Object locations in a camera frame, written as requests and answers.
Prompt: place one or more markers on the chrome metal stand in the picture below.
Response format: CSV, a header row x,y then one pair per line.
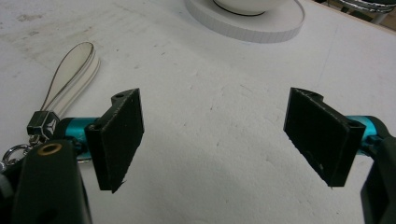
x,y
370,6

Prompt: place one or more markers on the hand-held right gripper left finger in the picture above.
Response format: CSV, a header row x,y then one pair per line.
x,y
116,140

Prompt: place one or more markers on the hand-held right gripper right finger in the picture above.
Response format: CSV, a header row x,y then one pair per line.
x,y
320,137

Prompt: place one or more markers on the white round tray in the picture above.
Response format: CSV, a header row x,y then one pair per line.
x,y
277,25

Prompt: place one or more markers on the white bowl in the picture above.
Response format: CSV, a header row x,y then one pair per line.
x,y
246,5

